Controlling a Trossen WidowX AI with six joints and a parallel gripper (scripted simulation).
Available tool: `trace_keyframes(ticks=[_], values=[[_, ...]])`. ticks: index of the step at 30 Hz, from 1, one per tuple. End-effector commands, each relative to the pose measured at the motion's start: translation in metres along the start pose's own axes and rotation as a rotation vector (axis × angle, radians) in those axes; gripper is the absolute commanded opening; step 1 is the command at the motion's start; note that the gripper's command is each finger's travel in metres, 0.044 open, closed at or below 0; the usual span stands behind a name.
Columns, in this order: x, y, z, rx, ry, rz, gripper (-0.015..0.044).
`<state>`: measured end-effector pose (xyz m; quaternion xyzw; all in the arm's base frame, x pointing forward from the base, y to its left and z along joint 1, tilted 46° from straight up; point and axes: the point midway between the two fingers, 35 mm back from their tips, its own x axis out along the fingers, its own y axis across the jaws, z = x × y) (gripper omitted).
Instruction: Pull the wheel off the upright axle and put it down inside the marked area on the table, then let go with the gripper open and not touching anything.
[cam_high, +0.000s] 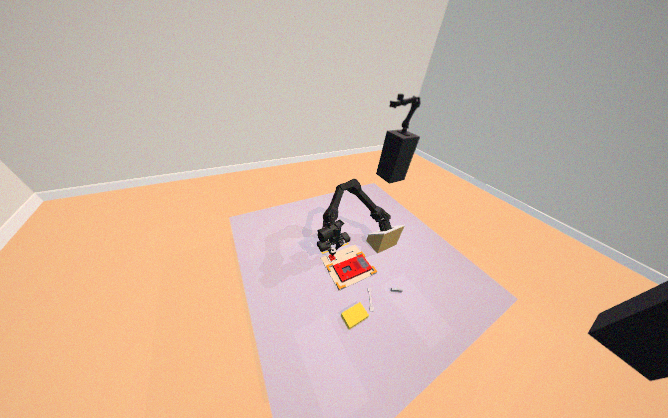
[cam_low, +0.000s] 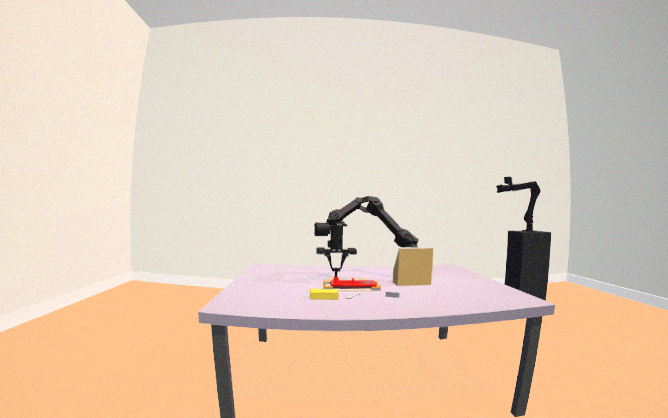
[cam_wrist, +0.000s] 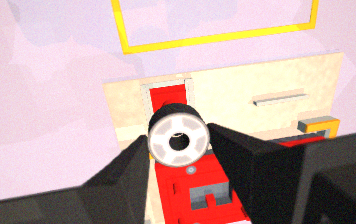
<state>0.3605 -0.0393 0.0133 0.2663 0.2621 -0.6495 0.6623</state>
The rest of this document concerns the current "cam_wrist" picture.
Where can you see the yellow rectangular outline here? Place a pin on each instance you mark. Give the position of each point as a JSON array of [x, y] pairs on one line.
[[206, 39]]

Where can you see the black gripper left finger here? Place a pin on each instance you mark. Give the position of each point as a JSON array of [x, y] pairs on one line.
[[117, 194]]

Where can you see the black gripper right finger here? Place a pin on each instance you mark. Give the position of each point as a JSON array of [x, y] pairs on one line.
[[272, 181]]

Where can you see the white and black toy wheel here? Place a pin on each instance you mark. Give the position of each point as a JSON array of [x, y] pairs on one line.
[[181, 151]]

